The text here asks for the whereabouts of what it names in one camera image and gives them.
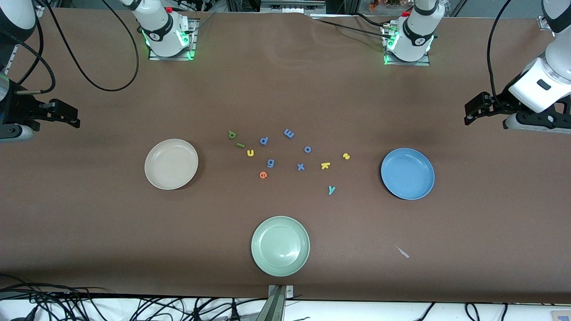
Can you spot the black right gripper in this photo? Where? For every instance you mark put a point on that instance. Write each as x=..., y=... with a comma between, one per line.
x=17, y=109

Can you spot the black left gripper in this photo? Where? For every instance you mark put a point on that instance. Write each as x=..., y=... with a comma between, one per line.
x=498, y=102

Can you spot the teal foam letter y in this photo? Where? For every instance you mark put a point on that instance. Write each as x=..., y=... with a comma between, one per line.
x=331, y=190

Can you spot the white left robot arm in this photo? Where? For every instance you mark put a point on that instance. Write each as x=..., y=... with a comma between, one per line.
x=417, y=35

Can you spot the blue plate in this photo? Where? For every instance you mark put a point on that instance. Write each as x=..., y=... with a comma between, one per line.
x=407, y=174

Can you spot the beige brown plate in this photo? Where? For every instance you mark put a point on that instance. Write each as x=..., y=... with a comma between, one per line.
x=171, y=164

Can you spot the white tape scrap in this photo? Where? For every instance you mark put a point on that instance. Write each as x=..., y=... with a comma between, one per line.
x=403, y=253

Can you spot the blue foam letter m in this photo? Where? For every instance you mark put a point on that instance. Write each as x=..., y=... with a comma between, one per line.
x=289, y=133

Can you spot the brown table cover sheet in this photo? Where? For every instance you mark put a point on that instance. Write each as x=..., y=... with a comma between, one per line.
x=285, y=89

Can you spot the blue foam letter g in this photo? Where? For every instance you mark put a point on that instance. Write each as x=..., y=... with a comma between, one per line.
x=271, y=166

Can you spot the tan cardboard piece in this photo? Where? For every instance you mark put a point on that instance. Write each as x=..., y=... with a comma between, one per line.
x=561, y=315

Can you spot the pale green plate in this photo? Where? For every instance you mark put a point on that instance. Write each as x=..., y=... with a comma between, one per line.
x=280, y=246

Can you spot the aluminium background frame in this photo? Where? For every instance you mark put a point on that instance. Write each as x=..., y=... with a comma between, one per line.
x=290, y=6

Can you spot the aluminium extrusion post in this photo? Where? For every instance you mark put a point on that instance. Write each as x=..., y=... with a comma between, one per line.
x=277, y=303

